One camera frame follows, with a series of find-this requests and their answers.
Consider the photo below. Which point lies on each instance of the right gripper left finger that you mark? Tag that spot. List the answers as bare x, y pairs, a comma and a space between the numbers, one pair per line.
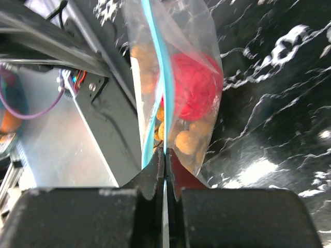
129, 216

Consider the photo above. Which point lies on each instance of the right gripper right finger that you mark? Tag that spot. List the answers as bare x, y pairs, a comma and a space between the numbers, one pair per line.
203, 217

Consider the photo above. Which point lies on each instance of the brown fake longan bunch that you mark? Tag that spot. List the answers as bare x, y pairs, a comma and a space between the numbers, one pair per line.
189, 139

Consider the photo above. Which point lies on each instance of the red fake fruit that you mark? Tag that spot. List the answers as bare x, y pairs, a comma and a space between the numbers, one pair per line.
196, 86

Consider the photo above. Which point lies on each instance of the blue zip clear bag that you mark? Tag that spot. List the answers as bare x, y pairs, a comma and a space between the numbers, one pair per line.
183, 25

